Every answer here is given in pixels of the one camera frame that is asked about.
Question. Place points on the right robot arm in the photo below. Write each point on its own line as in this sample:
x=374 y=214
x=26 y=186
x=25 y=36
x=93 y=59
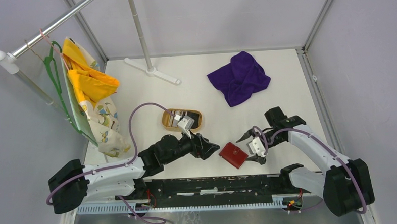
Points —
x=343 y=184

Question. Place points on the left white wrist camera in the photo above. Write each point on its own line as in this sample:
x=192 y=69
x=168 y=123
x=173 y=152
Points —
x=185 y=124

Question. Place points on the patterned cream cloth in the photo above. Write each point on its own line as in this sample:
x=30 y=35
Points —
x=105 y=126

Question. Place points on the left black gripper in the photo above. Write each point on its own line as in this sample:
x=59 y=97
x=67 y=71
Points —
x=201 y=147

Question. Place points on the metal clothes rack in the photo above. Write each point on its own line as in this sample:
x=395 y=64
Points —
x=7 y=60

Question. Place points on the red leather card holder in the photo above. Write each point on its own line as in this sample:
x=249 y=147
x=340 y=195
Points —
x=233 y=155

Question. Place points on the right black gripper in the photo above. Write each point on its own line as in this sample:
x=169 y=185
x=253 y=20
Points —
x=260 y=160

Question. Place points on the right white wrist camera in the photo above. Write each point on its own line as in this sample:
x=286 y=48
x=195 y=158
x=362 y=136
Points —
x=255 y=146

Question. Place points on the purple cloth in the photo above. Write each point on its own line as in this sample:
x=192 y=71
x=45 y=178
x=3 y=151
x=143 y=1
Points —
x=239 y=79

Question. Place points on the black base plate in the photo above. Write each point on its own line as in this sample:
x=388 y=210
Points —
x=212 y=191

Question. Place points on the yellow cloth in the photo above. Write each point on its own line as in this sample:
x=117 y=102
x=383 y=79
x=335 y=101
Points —
x=89 y=83

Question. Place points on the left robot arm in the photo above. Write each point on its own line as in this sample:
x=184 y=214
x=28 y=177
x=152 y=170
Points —
x=76 y=183

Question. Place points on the cards in tray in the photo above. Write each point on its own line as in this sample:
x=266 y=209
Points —
x=172 y=122

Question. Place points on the green clothes hanger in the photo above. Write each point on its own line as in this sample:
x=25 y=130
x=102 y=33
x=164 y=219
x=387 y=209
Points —
x=72 y=111

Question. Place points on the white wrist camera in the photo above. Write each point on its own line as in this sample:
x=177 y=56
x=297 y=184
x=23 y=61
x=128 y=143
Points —
x=255 y=146
x=185 y=124

